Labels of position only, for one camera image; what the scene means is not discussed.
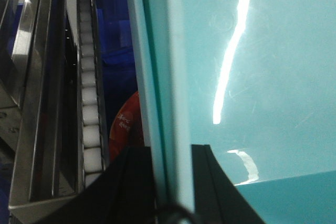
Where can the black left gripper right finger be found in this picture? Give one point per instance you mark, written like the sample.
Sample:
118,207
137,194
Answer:
217,200

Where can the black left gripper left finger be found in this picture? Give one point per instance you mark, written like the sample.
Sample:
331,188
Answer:
123,193

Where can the light blue plastic bin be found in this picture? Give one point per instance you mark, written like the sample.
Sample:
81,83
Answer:
254,80

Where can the dark blue bin lower middle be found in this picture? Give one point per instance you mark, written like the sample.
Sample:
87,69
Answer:
119,76

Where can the white roller track beside bin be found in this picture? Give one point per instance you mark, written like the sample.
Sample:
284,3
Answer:
93,154

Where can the red package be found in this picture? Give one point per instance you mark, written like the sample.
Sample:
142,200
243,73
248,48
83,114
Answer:
126,129

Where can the steel shelf side rail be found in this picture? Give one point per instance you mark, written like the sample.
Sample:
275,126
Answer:
39,149

